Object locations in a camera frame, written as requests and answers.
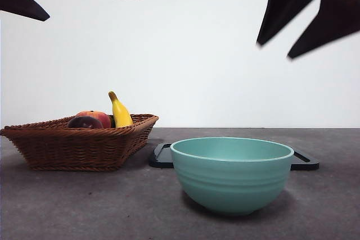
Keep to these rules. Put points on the dark red plum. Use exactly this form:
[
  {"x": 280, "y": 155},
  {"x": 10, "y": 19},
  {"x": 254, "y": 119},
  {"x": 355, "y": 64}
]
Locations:
[{"x": 84, "y": 123}]

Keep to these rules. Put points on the brown wicker basket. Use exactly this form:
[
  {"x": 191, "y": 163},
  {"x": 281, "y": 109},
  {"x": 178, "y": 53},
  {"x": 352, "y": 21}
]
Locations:
[{"x": 76, "y": 150}]

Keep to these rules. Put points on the teal ceramic bowl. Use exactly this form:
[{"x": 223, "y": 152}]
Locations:
[{"x": 230, "y": 186}]

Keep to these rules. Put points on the red yellow apple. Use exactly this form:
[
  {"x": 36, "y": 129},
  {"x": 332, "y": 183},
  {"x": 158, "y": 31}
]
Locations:
[{"x": 103, "y": 118}]

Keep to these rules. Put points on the dark green rectangular tray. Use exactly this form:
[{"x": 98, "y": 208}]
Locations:
[{"x": 306, "y": 164}]

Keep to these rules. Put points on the yellow banana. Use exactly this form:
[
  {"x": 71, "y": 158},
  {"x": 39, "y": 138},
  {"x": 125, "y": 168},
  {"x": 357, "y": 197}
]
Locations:
[{"x": 121, "y": 113}]

